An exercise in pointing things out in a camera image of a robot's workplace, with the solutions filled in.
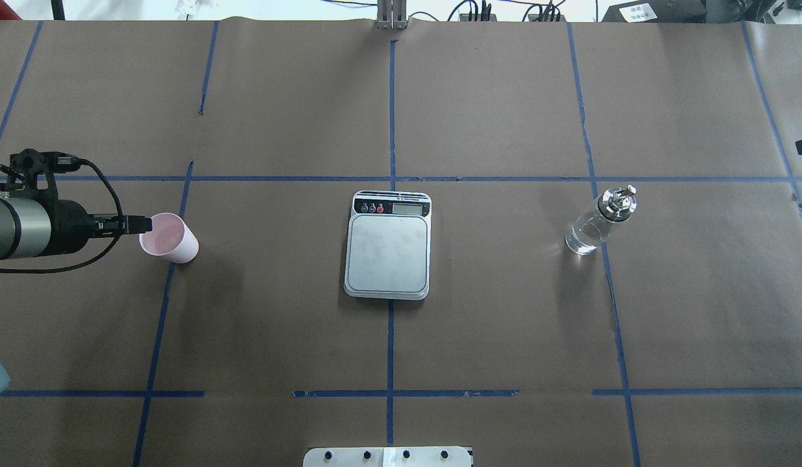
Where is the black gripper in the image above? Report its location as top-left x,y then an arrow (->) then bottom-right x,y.
50,199 -> 154,255

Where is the pink plastic cup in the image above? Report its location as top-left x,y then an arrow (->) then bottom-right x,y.
139,213 -> 199,264

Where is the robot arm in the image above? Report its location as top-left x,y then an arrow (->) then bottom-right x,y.
0,197 -> 154,261

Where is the silver digital kitchen scale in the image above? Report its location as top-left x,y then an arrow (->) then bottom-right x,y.
343,190 -> 433,301

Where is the clear glass sauce bottle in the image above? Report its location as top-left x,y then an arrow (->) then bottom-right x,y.
565,184 -> 638,256

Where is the black box with label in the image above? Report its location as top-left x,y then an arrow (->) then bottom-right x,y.
600,1 -> 707,23

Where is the black camera cable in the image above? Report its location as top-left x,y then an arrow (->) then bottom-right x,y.
0,156 -> 126,274

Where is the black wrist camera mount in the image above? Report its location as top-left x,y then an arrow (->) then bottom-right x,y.
0,149 -> 82,204

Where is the aluminium frame post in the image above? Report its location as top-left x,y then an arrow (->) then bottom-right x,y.
375,0 -> 409,30

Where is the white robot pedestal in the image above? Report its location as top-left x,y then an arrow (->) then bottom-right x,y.
302,446 -> 474,466

